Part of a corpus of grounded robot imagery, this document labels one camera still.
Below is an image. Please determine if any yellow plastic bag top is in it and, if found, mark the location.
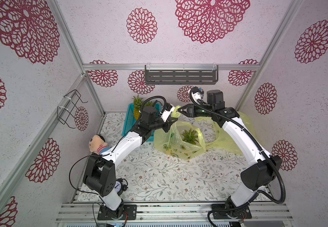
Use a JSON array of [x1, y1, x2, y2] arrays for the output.
[[154, 120, 206, 160]]

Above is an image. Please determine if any yellow plastic bag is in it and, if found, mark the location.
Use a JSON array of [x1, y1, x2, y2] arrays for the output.
[[154, 120, 206, 160], [195, 111, 257, 155]]

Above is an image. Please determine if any pineapple front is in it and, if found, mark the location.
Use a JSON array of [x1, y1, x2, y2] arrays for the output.
[[181, 129, 199, 145]]

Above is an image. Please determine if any pineapple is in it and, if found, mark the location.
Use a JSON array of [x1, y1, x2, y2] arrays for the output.
[[133, 95, 155, 120], [181, 129, 199, 145]]

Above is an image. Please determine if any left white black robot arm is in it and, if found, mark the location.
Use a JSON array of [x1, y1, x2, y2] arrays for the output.
[[83, 104, 178, 211]]

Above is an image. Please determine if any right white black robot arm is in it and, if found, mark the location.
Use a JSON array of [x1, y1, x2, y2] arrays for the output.
[[178, 87, 286, 209]]

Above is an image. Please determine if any pineapple back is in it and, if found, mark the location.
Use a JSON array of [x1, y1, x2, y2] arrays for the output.
[[133, 95, 155, 120]]

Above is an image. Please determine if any yellow plastic bag bottom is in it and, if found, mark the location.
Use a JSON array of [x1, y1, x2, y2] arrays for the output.
[[195, 111, 257, 155]]

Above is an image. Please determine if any teal plastic basket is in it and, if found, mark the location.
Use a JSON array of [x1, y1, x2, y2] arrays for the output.
[[122, 103, 162, 142]]

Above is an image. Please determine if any plush doll toy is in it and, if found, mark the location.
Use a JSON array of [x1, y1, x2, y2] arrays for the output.
[[89, 134, 110, 155]]

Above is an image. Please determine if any black alarm clock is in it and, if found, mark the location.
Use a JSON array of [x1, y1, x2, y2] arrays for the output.
[[114, 178, 128, 196]]

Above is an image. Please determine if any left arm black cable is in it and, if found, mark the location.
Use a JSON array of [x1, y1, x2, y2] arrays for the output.
[[68, 96, 167, 199]]

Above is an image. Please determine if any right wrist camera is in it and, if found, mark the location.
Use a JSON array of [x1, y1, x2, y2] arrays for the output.
[[192, 88, 204, 105]]

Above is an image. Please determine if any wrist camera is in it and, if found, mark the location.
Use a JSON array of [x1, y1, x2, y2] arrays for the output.
[[161, 103, 175, 122], [192, 88, 204, 105]]

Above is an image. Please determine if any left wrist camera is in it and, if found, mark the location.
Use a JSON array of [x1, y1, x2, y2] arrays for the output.
[[161, 103, 175, 122]]

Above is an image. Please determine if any grey wall shelf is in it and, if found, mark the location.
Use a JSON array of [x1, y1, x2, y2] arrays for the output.
[[144, 65, 218, 85]]

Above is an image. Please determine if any black wire wall rack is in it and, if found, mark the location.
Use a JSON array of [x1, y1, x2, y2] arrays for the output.
[[56, 89, 89, 131]]

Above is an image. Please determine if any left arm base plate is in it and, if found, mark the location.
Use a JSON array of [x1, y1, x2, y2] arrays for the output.
[[97, 204, 138, 220]]

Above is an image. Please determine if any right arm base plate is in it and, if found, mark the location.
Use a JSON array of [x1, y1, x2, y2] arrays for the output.
[[211, 203, 252, 220]]

